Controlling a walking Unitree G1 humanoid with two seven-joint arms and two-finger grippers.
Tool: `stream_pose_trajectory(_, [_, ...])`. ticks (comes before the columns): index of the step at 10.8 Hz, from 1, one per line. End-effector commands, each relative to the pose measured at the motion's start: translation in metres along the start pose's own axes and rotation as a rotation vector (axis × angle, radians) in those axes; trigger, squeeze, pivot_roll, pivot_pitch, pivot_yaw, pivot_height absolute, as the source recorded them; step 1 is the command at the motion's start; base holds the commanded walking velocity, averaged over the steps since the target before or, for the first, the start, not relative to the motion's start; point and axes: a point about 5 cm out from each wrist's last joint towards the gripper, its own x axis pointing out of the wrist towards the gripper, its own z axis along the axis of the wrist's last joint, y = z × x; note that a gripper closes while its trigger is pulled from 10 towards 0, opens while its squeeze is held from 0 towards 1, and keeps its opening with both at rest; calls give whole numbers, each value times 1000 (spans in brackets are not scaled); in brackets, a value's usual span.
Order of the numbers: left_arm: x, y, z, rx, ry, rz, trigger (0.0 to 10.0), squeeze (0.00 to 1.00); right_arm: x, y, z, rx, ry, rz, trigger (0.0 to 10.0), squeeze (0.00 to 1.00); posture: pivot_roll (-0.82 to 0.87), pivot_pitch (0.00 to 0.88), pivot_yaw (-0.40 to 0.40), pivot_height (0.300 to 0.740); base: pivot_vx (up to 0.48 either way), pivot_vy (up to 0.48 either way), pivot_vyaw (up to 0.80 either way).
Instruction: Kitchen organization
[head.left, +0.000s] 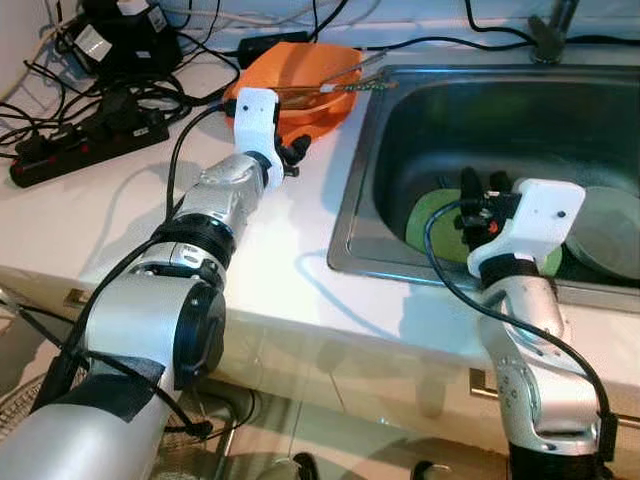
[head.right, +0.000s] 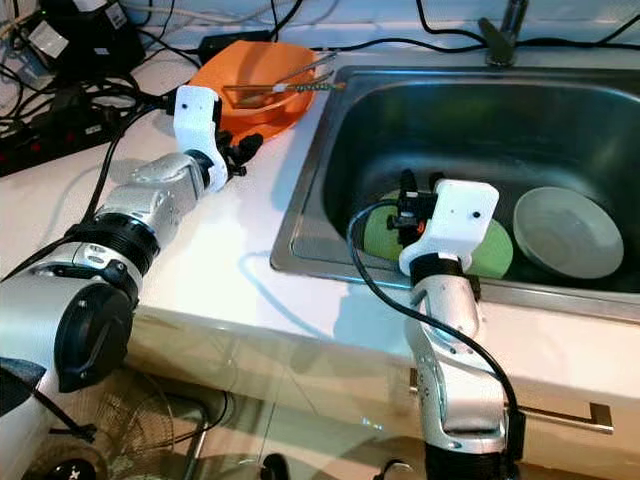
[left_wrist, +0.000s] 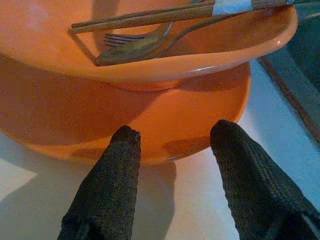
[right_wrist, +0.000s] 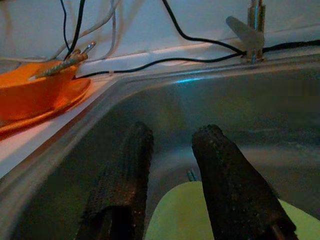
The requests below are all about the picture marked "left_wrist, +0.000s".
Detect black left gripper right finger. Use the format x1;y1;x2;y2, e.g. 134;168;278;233
209;119;320;240

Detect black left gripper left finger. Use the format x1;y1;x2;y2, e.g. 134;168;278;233
56;125;142;240

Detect orange plate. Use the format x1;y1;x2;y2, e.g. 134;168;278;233
0;61;252;166

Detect metal fork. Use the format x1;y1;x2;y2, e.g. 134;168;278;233
103;0;216;48

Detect metal spoon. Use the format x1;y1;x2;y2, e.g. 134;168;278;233
95;7;251;67

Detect wooden chopstick with white tape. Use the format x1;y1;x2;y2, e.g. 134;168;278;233
71;0;287;29
71;0;296;35

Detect orange bowl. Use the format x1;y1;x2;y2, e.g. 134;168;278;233
0;0;299;87

